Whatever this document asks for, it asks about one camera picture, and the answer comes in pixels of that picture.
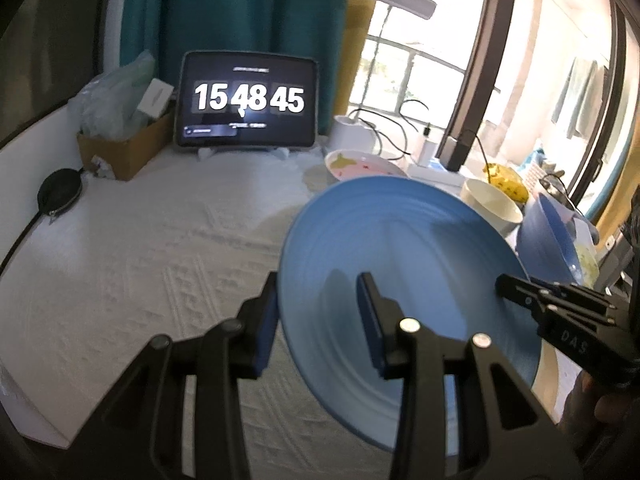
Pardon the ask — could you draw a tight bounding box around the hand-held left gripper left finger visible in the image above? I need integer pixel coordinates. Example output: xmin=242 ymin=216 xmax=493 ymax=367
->
xmin=85 ymin=271 xmax=280 ymax=480

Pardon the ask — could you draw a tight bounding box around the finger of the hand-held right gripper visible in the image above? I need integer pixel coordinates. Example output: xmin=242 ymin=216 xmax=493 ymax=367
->
xmin=495 ymin=274 xmax=615 ymax=334
xmin=530 ymin=280 xmax=619 ymax=307

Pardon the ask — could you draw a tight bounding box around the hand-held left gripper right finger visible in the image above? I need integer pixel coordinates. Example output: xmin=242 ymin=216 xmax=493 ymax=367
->
xmin=356 ymin=272 xmax=586 ymax=480

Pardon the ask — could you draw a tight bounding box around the dark blue bowl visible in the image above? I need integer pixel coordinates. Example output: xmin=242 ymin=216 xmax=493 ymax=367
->
xmin=516 ymin=192 xmax=585 ymax=288

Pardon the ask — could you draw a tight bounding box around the blue plate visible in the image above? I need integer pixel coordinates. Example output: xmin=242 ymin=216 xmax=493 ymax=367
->
xmin=277 ymin=176 xmax=543 ymax=453

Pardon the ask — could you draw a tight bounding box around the pink strawberry bowl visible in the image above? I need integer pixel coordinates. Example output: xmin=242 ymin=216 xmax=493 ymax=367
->
xmin=325 ymin=149 xmax=411 ymax=183

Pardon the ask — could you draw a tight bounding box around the person's right hand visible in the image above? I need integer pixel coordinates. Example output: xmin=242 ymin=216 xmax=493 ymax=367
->
xmin=594 ymin=391 xmax=640 ymax=428

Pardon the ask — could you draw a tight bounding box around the yellow curtain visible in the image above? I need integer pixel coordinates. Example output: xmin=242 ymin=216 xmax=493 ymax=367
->
xmin=592 ymin=155 xmax=640 ymax=246
xmin=345 ymin=0 xmax=391 ymax=116

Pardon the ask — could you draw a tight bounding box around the yellow wipes pack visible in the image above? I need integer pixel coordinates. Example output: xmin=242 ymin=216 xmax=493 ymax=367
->
xmin=482 ymin=162 xmax=530 ymax=203

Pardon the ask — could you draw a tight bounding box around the white basket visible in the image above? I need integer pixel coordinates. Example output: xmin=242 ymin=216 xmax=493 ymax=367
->
xmin=520 ymin=150 xmax=556 ymax=186

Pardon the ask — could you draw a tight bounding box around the white power strip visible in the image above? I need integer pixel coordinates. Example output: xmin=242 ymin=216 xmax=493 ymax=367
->
xmin=407 ymin=160 xmax=466 ymax=186

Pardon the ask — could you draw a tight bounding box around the white charger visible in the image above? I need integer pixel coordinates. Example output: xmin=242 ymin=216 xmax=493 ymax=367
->
xmin=417 ymin=135 xmax=438 ymax=167

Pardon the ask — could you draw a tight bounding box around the white tablet stand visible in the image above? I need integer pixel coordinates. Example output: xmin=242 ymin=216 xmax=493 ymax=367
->
xmin=197 ymin=145 xmax=293 ymax=162

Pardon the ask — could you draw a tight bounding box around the white desk lamp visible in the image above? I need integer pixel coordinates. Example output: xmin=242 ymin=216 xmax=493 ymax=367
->
xmin=330 ymin=0 xmax=437 ymax=155

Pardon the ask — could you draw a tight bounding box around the hanging light blue towel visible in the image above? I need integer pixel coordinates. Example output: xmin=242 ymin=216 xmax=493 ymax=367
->
xmin=552 ymin=57 xmax=613 ymax=137

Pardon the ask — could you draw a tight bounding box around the cardboard box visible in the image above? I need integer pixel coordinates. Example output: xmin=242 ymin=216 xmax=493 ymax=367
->
xmin=76 ymin=110 xmax=176 ymax=182

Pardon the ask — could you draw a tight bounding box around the black tablet with clock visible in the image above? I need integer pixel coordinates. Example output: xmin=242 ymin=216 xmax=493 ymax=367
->
xmin=175 ymin=51 xmax=321 ymax=150

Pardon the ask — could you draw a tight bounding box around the black round pouch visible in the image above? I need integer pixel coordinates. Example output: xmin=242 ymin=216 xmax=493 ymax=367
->
xmin=37 ymin=169 xmax=83 ymax=218

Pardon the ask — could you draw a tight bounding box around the small white box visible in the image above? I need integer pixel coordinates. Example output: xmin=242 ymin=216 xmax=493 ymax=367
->
xmin=137 ymin=79 xmax=176 ymax=117

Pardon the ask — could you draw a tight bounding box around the balcony railing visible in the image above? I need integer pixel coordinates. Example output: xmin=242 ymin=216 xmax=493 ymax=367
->
xmin=365 ymin=35 xmax=501 ymax=116

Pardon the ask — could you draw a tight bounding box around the clear plastic bag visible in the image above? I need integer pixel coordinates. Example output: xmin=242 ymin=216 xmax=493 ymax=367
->
xmin=67 ymin=50 xmax=156 ymax=138

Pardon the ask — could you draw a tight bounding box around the teal curtain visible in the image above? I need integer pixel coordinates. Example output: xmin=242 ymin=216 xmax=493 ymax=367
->
xmin=120 ymin=0 xmax=353 ymax=136

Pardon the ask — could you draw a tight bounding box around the long black charger cable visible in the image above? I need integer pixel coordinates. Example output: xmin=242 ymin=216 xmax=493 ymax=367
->
xmin=460 ymin=130 xmax=501 ymax=181

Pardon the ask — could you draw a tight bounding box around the dark window post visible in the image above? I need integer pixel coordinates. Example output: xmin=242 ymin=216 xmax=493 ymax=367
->
xmin=570 ymin=0 xmax=632 ymax=201
xmin=436 ymin=0 xmax=513 ymax=161

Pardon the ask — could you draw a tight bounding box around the black lamp cable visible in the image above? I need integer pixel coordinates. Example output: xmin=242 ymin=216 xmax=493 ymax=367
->
xmin=350 ymin=107 xmax=416 ymax=161

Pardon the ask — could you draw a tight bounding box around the black pouch cord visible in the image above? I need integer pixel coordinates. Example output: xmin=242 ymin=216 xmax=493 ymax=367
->
xmin=0 ymin=212 xmax=51 ymax=273

